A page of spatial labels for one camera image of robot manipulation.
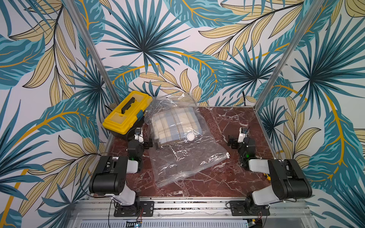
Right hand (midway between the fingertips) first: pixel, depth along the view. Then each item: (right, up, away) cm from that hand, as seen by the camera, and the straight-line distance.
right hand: (237, 135), depth 93 cm
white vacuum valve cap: (-31, -1, +2) cm, 31 cm away
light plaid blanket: (-42, +7, +2) cm, 42 cm away
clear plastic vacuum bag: (-37, -5, +4) cm, 37 cm away
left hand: (-62, 0, -1) cm, 62 cm away
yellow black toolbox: (-71, +14, -1) cm, 73 cm away
